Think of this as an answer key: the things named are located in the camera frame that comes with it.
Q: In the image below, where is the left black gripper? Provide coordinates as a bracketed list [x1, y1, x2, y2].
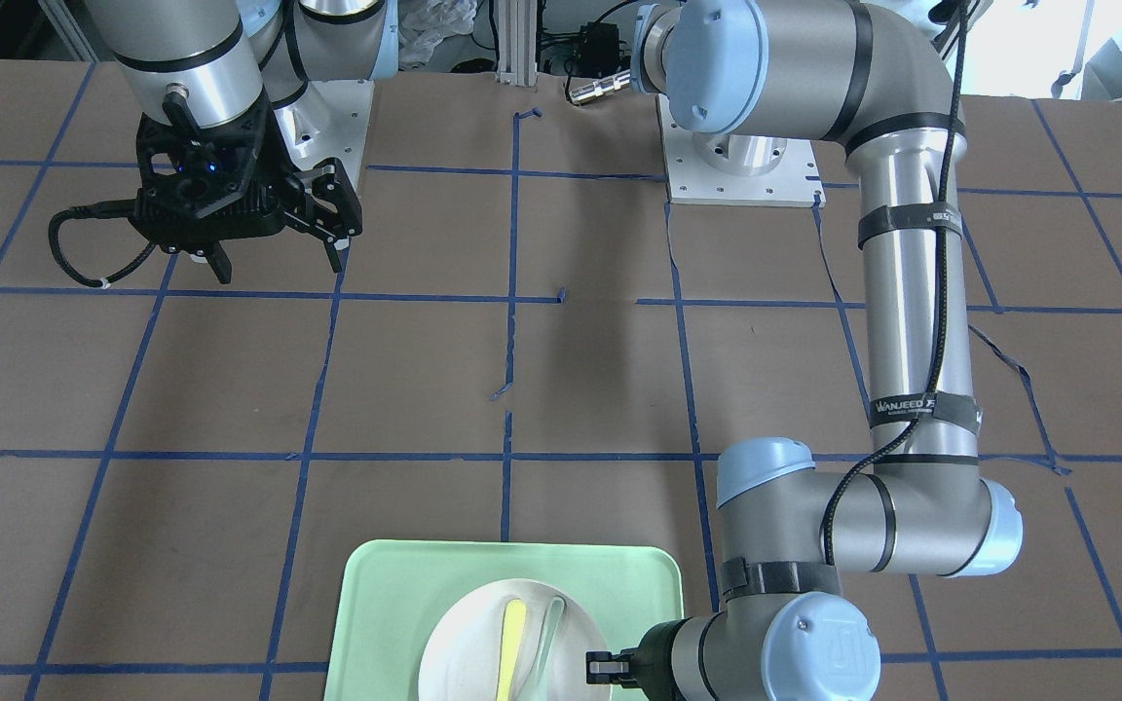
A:
[583, 618, 693, 700]

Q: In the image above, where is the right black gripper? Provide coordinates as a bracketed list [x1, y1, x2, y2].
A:
[129, 92, 362, 285]

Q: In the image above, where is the white round plate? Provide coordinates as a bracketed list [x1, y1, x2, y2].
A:
[417, 578, 611, 700]

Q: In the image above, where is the yellow plastic fork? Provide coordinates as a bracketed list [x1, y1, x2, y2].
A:
[494, 598, 528, 701]

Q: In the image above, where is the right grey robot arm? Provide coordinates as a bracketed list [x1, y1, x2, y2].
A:
[48, 1, 399, 289]

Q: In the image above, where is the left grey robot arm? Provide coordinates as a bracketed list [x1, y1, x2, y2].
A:
[586, 1, 1024, 700]

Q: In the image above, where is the pale green spoon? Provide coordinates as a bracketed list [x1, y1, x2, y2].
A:
[518, 596, 565, 700]

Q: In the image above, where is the light green tray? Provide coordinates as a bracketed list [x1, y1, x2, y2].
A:
[324, 538, 686, 700]

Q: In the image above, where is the black power adapter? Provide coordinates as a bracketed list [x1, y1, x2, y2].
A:
[573, 22, 620, 77]

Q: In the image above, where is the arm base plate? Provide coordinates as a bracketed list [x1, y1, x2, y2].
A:
[275, 80, 377, 190]
[657, 94, 827, 207]

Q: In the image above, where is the aluminium frame post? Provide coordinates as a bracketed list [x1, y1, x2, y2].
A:
[494, 1, 539, 89]

